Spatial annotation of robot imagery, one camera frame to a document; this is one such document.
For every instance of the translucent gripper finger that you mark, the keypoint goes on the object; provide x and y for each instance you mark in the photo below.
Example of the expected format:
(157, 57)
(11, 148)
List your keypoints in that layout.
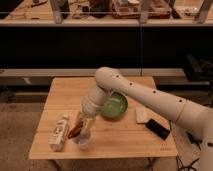
(86, 131)
(76, 124)

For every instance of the green bowl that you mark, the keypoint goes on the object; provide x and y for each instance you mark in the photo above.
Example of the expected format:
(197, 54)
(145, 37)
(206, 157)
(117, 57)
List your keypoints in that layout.
(115, 106)

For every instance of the white sponge block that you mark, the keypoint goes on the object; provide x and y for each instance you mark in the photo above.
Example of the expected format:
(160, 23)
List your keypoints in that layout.
(141, 115)

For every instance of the white plastic bottle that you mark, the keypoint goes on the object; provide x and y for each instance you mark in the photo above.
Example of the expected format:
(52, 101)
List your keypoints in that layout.
(60, 131)

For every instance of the wooden folding table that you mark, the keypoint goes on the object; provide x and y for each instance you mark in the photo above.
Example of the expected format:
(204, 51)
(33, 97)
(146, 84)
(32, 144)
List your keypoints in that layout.
(109, 140)

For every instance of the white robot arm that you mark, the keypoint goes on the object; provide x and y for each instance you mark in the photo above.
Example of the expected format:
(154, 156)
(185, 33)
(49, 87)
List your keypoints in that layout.
(195, 118)

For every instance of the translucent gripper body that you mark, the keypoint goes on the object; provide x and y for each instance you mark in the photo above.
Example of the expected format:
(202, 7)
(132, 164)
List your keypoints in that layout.
(86, 121)

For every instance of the black rectangular block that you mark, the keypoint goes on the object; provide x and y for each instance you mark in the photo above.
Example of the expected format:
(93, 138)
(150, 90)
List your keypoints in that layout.
(157, 128)

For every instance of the white ceramic cup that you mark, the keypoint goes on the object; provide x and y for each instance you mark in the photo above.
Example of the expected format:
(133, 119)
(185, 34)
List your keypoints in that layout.
(82, 140)

